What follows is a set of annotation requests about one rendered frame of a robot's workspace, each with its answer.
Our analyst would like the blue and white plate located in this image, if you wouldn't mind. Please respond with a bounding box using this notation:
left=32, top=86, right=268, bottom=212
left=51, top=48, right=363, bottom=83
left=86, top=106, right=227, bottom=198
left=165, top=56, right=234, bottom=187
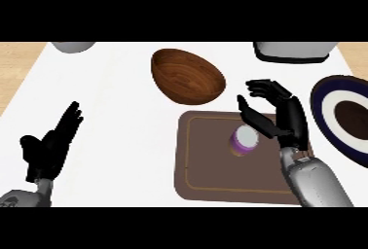
left=310, top=75, right=368, bottom=169

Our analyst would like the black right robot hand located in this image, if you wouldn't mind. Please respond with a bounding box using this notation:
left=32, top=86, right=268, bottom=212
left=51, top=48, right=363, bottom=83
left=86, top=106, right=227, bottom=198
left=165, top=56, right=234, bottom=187
left=237, top=78, right=311, bottom=151

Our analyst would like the grey appliance with black base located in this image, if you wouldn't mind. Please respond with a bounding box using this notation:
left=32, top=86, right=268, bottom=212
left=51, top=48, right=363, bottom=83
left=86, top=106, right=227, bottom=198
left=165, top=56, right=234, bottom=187
left=252, top=42, right=341, bottom=64

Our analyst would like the grey round container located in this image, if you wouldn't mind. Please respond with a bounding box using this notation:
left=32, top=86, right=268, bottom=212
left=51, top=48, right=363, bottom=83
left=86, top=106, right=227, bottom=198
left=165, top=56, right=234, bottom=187
left=51, top=42, right=98, bottom=54

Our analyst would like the brown tray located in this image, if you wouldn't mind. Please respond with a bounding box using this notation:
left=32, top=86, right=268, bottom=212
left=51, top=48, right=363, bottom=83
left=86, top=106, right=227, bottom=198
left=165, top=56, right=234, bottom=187
left=175, top=110, right=317, bottom=206

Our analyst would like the brown wooden bowl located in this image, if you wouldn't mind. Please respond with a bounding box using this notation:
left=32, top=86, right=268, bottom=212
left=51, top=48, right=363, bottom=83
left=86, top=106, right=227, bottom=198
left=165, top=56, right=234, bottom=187
left=150, top=48, right=228, bottom=106

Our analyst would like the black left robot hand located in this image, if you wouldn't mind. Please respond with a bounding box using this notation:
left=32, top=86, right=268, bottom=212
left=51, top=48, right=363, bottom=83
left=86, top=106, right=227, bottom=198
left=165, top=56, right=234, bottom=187
left=20, top=100, right=85, bottom=184

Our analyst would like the purple can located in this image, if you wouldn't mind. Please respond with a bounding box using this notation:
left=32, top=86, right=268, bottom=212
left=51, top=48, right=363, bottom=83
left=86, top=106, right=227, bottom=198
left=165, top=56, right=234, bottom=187
left=230, top=124, right=262, bottom=158

